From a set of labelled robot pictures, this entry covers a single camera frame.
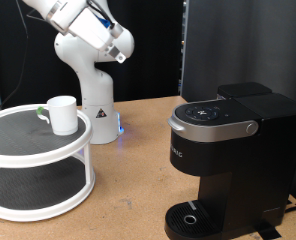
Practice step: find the black Keurig coffee machine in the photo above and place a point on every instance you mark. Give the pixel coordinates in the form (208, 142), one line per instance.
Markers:
(248, 160)

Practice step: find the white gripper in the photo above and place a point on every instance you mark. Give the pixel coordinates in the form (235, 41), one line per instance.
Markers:
(84, 26)

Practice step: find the white mug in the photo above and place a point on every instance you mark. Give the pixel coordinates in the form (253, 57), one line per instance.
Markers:
(64, 113)

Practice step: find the aluminium frame post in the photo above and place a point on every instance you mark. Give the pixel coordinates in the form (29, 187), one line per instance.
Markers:
(185, 13)

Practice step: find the white two-tier turntable shelf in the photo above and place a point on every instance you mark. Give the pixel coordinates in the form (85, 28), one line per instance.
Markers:
(38, 186)

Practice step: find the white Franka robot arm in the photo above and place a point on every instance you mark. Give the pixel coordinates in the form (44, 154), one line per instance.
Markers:
(94, 100)

